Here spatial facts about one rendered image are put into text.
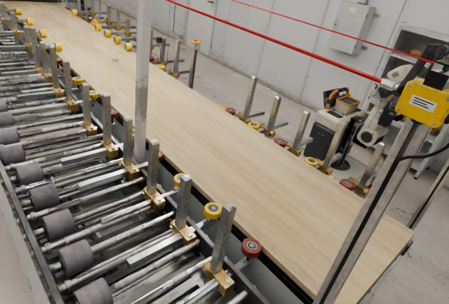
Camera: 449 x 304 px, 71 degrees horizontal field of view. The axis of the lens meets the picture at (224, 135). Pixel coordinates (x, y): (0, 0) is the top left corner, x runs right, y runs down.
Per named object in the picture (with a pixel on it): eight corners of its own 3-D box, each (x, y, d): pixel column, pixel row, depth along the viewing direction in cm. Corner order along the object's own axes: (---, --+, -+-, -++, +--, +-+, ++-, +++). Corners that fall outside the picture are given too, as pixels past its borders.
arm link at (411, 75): (433, 38, 221) (428, 39, 214) (452, 47, 214) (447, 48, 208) (395, 91, 247) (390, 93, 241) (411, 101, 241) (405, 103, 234)
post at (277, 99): (262, 151, 246) (278, 95, 222) (266, 153, 243) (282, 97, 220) (260, 152, 243) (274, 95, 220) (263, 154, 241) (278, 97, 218)
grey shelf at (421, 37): (363, 135, 453) (413, 25, 377) (428, 168, 399) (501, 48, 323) (349, 143, 424) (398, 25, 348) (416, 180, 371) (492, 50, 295)
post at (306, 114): (287, 168, 231) (307, 109, 207) (291, 170, 229) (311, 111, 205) (284, 170, 228) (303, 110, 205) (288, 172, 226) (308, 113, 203)
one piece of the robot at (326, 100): (321, 115, 301) (319, 91, 297) (340, 109, 323) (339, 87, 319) (331, 115, 293) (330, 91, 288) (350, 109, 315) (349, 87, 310)
